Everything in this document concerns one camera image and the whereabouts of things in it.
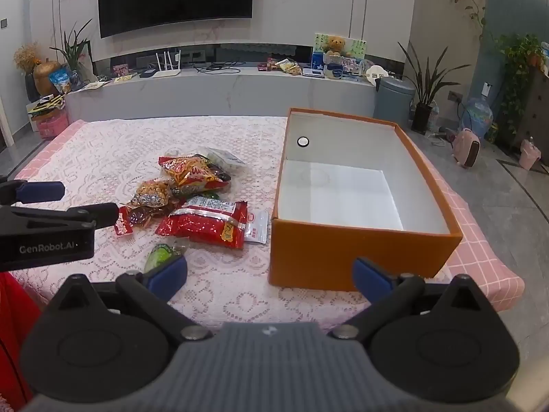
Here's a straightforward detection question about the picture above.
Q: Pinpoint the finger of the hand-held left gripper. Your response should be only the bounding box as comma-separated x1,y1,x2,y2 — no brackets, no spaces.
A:
0,203,121,230
0,180,66,206

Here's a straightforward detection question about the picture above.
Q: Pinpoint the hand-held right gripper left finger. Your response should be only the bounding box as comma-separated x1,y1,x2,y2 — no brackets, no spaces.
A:
45,255,213,343

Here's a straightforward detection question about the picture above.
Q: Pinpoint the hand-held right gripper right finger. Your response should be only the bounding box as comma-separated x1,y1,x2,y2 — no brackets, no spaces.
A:
327,257,502,341

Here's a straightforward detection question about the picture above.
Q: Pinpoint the green sausage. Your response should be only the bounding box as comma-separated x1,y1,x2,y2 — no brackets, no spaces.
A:
143,241,190,274

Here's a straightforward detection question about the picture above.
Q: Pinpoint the small red-label date packet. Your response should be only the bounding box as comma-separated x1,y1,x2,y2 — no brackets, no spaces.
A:
114,205,166,237

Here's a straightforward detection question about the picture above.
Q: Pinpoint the large red snack bag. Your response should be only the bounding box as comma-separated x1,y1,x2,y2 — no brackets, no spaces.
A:
155,196,249,250

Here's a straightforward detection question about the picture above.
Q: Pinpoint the orange cardboard box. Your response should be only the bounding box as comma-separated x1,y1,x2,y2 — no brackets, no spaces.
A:
268,108,464,293

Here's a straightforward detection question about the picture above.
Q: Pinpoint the golden brown snack packet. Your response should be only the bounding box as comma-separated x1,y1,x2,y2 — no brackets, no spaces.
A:
129,179,174,207

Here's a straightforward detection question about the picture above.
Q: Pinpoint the white snack packet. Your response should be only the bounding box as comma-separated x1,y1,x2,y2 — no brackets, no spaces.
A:
244,210,269,245

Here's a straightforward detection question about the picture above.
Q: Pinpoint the fries snack bag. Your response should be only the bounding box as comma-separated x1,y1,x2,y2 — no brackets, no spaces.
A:
158,153,233,198

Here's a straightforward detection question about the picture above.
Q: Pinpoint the dark green clear snack packet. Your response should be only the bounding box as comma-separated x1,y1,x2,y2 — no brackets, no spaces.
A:
201,147,248,171

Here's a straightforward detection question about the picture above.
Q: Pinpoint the white lace tablecloth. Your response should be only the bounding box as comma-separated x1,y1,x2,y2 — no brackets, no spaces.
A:
9,116,378,332

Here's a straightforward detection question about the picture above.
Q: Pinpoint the pink box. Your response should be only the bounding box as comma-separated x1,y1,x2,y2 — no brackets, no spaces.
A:
32,109,70,139

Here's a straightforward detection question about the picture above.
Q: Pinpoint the red cloth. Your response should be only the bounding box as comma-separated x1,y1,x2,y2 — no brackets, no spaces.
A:
0,270,42,411

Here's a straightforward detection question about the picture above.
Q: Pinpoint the blue snack bag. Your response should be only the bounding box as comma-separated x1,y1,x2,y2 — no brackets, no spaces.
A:
49,68,72,93

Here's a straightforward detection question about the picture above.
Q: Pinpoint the golden vase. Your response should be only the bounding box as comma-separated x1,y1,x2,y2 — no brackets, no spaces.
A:
33,59,63,95

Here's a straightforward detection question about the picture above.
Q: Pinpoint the dried flower bunch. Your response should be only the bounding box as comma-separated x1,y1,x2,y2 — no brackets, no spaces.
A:
13,42,42,74

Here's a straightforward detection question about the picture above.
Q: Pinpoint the thin-leaf potted plant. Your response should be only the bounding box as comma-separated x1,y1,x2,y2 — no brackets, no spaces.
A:
49,19,93,85

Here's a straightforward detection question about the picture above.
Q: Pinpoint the pink heater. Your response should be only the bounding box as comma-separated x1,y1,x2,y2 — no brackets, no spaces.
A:
453,127,481,169

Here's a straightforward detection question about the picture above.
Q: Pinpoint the white router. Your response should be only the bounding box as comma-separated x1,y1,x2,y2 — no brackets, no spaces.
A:
153,51,181,79

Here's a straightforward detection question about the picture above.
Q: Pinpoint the grey trash can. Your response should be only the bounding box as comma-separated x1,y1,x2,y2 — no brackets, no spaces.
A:
373,76,417,132

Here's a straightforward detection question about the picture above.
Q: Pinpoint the marble television console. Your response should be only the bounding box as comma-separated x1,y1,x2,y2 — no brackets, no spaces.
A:
63,65,379,123

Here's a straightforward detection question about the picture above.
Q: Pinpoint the blue water bottle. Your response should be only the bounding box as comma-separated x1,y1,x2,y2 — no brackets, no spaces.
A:
462,97,494,142

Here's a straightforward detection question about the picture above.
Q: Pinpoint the small pink bin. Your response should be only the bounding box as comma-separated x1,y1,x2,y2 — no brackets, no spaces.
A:
518,136,541,171

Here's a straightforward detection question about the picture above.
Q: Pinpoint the long-leaf potted plant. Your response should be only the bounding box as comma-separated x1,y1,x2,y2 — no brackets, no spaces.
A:
397,41,473,135

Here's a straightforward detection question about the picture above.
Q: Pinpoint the white round power strip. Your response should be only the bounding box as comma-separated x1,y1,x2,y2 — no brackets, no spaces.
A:
366,64,389,85

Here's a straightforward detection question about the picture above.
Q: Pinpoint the snack pile on console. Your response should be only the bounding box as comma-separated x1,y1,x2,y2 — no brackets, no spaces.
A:
257,57,303,76

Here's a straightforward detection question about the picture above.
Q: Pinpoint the teddy bear with box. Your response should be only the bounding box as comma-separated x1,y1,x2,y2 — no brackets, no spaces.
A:
314,33,367,61

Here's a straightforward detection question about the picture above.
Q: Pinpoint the brown teddy bear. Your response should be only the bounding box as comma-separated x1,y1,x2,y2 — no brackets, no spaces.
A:
322,35,348,57

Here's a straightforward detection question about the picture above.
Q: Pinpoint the grey cabinet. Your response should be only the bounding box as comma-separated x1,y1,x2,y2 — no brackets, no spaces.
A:
525,65,549,152

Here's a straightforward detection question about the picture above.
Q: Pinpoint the ivy plant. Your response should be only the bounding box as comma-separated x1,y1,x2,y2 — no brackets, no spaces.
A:
494,33,548,139

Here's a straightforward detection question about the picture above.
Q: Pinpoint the black cable bundle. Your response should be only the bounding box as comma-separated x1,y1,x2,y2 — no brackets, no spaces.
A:
192,62,245,74

